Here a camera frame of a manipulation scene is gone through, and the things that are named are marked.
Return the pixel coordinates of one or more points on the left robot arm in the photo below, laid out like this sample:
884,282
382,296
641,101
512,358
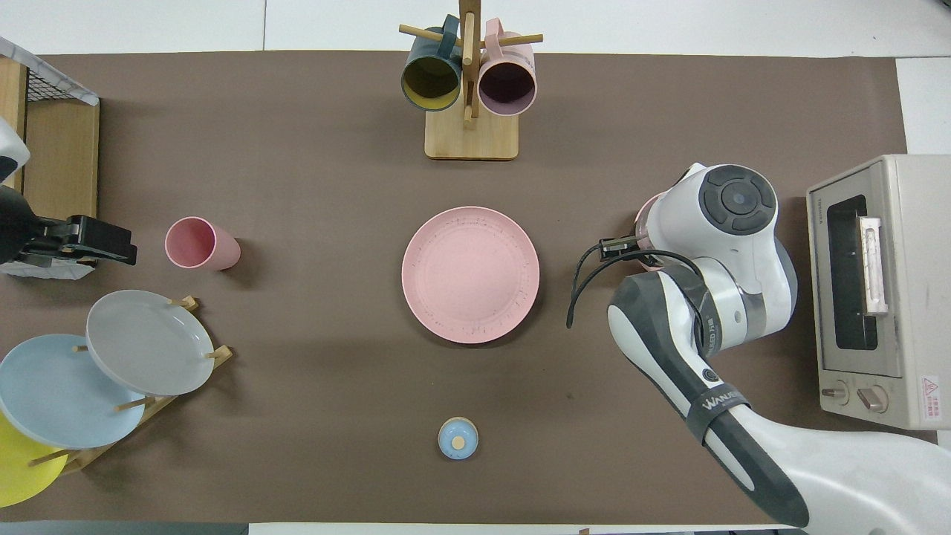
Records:
9,152

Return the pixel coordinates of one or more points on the yellow plate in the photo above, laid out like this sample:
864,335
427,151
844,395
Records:
18,468

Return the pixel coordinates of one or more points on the dark green mug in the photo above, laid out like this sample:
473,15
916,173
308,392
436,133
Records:
431,78

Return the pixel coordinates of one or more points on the light blue plate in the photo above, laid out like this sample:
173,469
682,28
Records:
59,394

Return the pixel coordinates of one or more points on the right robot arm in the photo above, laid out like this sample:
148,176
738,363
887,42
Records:
743,245

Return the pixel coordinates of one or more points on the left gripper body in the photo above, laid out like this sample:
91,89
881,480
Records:
13,223

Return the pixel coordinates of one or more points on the grey plate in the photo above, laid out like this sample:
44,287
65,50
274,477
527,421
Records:
148,342

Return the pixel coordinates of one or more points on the beige toaster oven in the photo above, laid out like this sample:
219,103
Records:
903,297

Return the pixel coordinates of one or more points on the pink cup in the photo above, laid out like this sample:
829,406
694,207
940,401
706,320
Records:
645,219
200,244

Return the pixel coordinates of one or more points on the wooden mug tree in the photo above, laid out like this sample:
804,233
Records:
471,137

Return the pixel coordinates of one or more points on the pink plate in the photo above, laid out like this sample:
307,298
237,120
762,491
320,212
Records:
470,275

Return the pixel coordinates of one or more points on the pink mug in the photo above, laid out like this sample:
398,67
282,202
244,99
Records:
507,85

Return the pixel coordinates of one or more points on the wooden plate rack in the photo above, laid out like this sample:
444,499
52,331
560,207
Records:
156,407

